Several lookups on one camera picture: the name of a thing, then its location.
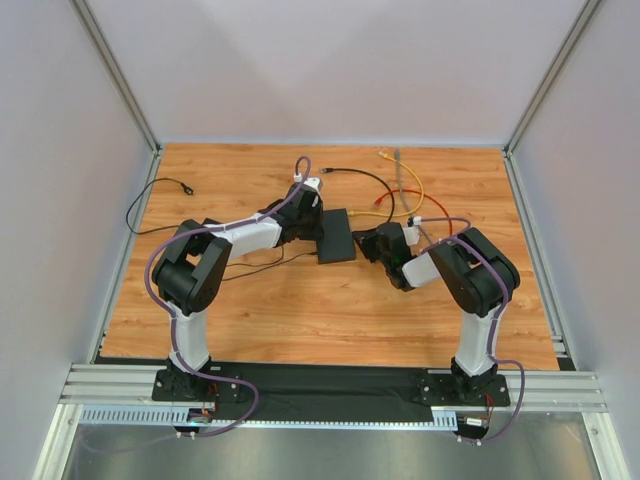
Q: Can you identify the black network switch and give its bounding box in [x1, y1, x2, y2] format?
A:
[316, 208, 356, 264]

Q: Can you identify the red ethernet cable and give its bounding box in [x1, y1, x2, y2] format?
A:
[372, 188, 455, 236]

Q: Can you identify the black ethernet cable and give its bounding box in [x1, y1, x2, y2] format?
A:
[319, 166, 397, 224]

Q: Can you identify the yellow ethernet cable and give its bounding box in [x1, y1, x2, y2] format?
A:
[349, 148, 426, 218]

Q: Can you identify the grey ethernet cable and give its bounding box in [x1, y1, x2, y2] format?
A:
[392, 147, 434, 246]

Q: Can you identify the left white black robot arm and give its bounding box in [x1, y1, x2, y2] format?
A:
[144, 177, 323, 377]

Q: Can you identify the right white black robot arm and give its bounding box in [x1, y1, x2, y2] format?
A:
[353, 222, 520, 400]

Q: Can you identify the black cloth strip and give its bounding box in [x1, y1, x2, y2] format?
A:
[94, 355, 576, 422]

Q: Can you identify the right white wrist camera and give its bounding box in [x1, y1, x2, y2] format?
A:
[403, 216, 422, 246]

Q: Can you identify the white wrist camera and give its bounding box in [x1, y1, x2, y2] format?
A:
[292, 173, 323, 209]
[403, 216, 422, 246]

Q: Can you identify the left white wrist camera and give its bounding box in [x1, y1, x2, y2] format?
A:
[292, 173, 323, 209]

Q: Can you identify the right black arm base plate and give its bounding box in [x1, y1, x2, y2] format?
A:
[417, 370, 511, 407]

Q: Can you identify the thin black power cable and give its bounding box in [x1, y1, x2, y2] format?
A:
[125, 178, 319, 282]

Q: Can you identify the slotted grey cable duct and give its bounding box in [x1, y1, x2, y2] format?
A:
[79, 405, 458, 432]

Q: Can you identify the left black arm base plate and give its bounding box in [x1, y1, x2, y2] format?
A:
[151, 368, 252, 403]

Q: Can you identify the aluminium front frame rail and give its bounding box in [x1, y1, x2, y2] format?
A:
[59, 364, 608, 413]

